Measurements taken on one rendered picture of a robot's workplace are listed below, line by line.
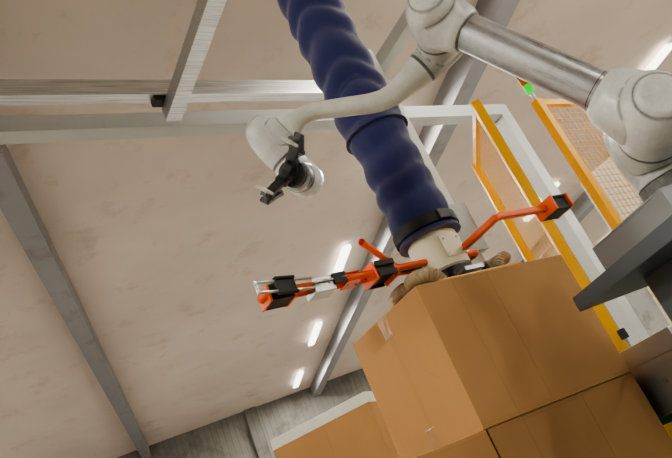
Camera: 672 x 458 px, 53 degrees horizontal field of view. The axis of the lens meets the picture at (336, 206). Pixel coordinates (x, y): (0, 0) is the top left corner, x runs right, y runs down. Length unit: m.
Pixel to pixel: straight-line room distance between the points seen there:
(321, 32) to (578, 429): 1.58
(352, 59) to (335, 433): 1.90
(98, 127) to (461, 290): 2.97
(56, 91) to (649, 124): 3.23
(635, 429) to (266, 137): 1.31
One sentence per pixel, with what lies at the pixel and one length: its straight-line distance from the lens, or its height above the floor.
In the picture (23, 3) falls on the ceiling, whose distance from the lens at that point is 4.78.
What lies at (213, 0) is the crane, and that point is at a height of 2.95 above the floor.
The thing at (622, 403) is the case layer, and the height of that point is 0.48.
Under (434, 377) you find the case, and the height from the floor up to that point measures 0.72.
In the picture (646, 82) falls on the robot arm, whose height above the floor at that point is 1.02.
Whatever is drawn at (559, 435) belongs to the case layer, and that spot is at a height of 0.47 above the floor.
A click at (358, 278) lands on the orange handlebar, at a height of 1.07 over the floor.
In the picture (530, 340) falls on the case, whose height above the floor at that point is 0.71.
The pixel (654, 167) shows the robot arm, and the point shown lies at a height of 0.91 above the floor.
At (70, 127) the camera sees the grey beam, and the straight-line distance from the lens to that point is 4.35.
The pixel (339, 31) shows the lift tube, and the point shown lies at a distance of 2.54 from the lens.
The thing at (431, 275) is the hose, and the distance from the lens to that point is 1.99.
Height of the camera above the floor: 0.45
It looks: 25 degrees up
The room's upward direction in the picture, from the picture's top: 24 degrees counter-clockwise
